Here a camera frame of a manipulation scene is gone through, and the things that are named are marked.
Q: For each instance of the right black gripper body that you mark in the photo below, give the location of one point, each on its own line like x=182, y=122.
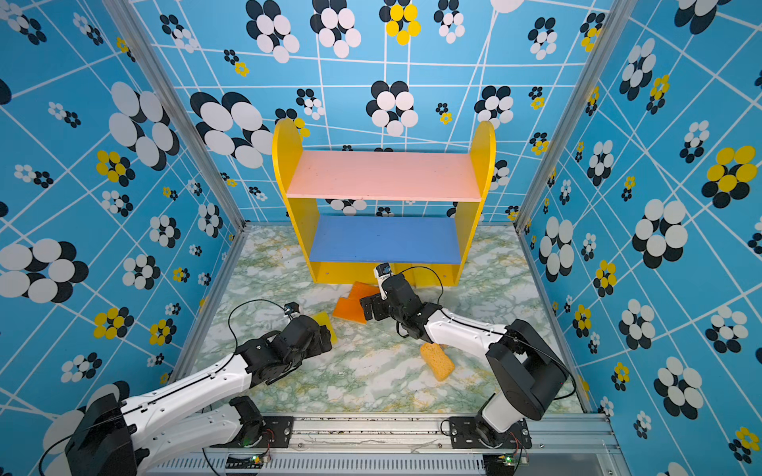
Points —
x=398, y=316

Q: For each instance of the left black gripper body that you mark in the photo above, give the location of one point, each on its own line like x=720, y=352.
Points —
x=319, y=346

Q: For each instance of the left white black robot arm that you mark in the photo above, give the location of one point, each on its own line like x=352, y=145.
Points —
x=208, y=408

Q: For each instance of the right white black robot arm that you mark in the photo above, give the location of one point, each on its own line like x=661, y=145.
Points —
x=529, y=373

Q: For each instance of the yellow shelf with coloured boards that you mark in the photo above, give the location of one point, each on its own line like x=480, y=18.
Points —
x=344, y=249

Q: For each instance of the orange sponge back left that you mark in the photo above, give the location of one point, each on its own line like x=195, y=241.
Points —
x=361, y=290

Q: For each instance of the orange sponge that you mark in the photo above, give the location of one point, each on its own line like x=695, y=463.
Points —
x=349, y=309
x=361, y=290

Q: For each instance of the orange sponge front left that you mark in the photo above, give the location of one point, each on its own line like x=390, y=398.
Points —
x=349, y=309

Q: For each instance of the tan sponge front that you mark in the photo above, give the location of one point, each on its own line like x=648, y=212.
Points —
x=439, y=363

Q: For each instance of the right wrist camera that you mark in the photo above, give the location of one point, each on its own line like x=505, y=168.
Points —
x=383, y=273

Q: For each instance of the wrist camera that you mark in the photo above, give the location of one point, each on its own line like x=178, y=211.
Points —
x=291, y=310
x=383, y=273

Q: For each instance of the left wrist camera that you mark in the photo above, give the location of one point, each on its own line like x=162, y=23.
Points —
x=291, y=310

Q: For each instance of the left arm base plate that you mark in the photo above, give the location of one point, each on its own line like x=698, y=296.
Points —
x=272, y=432

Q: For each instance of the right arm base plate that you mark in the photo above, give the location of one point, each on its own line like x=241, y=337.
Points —
x=471, y=432

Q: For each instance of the aluminium front rail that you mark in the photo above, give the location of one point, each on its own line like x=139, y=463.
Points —
x=312, y=444

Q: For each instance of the left aluminium corner post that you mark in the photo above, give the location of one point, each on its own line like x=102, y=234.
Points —
x=126, y=21

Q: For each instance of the aluminium corner post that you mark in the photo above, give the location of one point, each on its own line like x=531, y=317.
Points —
x=616, y=21
x=126, y=21

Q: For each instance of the right aluminium corner post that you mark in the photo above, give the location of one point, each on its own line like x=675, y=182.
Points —
x=616, y=21

